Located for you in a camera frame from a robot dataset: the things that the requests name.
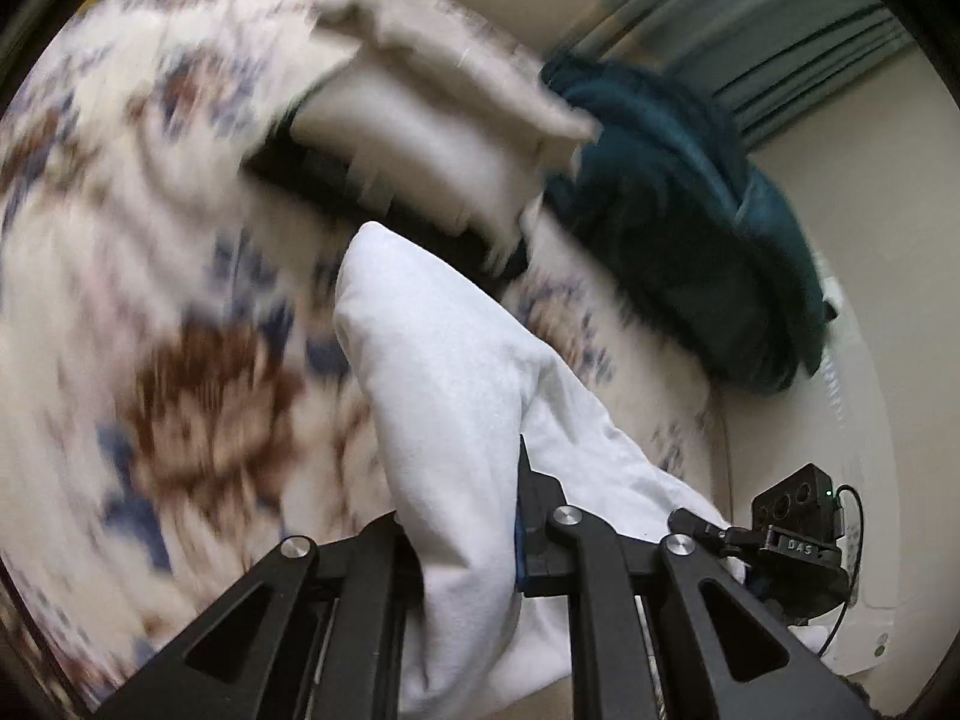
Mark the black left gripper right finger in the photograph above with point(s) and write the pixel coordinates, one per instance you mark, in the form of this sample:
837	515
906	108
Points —
664	630

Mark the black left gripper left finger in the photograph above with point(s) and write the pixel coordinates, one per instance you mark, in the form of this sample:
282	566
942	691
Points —
309	632

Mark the white small garment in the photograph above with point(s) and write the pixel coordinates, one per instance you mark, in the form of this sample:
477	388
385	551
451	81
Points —
461	395

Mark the floral fleece bed blanket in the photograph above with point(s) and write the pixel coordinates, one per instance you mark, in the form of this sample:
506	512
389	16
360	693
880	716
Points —
174	399

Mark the dark teal blanket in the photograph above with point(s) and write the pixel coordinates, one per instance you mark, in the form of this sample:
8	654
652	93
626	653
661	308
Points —
701	242

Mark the black folded garment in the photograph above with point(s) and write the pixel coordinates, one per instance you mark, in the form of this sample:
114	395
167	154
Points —
327	183

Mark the teal window curtain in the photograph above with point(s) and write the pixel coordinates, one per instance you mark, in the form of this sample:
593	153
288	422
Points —
767	62

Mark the beige folded garment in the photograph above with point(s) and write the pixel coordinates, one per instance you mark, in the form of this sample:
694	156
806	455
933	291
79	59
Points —
448	123

